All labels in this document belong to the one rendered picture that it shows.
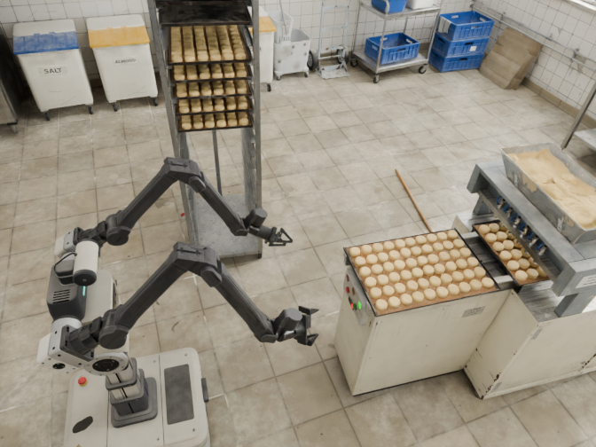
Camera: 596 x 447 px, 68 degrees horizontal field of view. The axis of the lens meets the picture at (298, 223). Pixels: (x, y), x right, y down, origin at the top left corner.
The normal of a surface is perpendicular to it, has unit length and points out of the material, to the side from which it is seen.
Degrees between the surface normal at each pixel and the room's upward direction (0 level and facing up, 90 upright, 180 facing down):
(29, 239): 0
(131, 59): 92
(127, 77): 92
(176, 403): 0
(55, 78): 89
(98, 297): 0
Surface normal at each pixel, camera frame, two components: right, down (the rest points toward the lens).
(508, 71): -0.84, -0.09
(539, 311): 0.04, -0.73
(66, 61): 0.39, 0.66
